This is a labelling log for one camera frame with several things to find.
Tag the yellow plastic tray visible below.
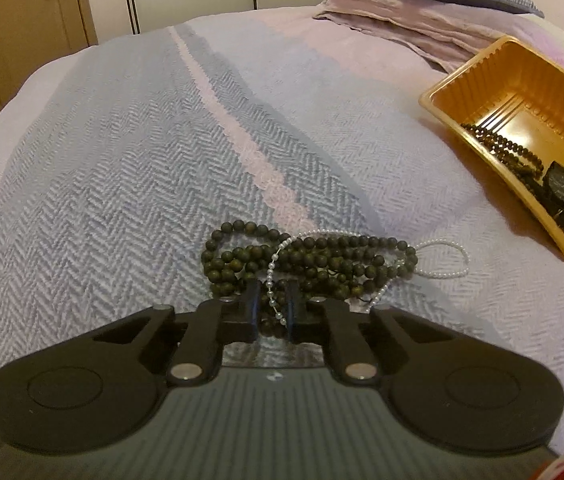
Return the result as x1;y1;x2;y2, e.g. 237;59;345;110
418;35;564;273

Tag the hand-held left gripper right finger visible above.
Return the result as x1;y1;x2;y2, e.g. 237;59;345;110
286;280;455;387

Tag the white pearl necklace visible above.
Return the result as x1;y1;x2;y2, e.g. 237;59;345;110
264;227;469;323

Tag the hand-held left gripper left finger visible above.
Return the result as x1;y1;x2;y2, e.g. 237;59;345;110
92;280;263;387

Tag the wooden door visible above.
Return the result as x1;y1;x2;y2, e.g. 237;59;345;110
0;0;98;113

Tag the purple pillow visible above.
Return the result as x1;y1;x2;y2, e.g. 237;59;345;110
357;0;564;76

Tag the folded pink blanket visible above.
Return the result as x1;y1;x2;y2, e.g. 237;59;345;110
312;0;493;73

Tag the dark olive bead necklace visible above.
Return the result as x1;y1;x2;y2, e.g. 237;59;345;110
203;221;420;311

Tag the brown bead necklace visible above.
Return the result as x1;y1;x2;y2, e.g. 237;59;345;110
459;122;564;241

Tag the striped herringbone bedspread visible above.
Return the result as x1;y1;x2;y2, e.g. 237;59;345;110
0;5;564;480

